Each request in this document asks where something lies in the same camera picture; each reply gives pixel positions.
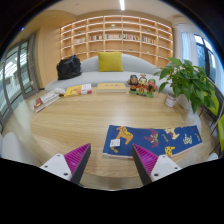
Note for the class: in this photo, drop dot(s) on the small white and red cup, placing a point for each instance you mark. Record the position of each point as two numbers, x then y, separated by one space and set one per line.
170 100

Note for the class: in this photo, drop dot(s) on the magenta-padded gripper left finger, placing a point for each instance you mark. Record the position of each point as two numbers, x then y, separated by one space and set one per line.
56 165

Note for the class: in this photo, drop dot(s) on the yellow cushion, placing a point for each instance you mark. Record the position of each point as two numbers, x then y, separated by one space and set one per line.
110 62

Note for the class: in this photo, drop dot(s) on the yellow and white book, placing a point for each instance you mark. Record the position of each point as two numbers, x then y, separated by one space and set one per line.
78 90

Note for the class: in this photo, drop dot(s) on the blue patterned towel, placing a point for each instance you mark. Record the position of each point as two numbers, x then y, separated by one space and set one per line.
150 138

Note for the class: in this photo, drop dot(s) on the colourful figurine group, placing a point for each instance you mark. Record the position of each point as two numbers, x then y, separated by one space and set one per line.
142 86

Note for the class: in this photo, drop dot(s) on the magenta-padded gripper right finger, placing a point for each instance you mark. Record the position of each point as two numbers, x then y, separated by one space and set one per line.
165 165

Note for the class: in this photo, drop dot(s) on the long ceiling light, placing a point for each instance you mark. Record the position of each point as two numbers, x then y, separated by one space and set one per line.
122 4

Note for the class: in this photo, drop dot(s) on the green potted plant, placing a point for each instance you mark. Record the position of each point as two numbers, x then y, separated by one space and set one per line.
188 80

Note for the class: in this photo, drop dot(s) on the black bag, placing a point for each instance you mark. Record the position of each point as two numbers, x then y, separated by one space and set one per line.
68 67

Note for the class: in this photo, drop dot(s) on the wooden wall shelf unit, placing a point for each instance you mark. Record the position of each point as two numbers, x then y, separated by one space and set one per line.
116 36

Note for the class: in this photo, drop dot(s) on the flat tan book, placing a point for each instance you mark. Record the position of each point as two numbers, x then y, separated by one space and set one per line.
111 87

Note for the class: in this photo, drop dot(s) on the dark-framed window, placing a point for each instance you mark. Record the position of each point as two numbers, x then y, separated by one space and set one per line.
205 55

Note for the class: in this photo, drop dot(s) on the green chair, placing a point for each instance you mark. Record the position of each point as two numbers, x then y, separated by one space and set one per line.
214 105
221 131

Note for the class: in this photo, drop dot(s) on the grey curved sofa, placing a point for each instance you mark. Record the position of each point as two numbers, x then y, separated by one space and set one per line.
90 78

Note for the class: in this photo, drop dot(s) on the grey-framed glass door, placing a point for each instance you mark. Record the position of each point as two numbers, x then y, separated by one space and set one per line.
15 76

